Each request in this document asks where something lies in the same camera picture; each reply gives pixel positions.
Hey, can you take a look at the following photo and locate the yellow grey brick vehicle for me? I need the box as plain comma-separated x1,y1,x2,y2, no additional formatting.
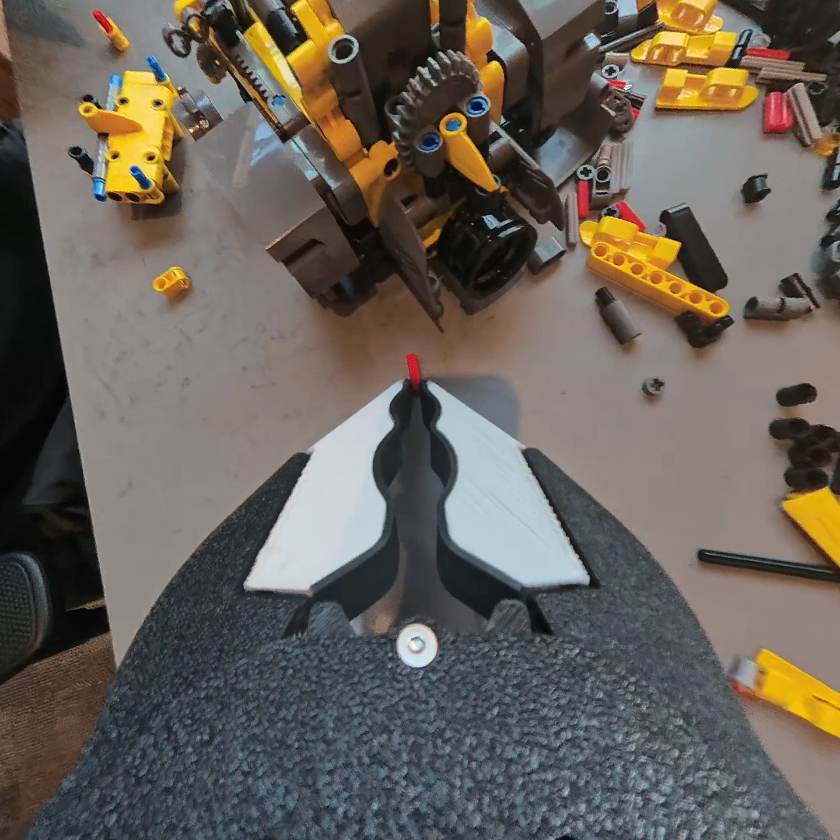
161,0,631,332

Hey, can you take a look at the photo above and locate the yellow panel with grey axle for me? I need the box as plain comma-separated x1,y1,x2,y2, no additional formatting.
67,56,185,206

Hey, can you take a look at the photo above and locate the pile of loose brick pieces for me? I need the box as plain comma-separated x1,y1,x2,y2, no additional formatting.
525,0,840,732

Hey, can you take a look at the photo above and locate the person's black clothing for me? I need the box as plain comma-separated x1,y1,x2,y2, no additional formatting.
0,121,109,644

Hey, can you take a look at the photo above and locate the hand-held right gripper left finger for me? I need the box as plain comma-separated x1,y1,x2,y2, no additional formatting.
243,379,413,614

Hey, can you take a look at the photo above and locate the grey desk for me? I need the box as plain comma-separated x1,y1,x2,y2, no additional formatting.
7,0,840,840

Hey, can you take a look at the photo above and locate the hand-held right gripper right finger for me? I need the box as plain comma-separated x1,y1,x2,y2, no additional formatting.
423,381,592,614

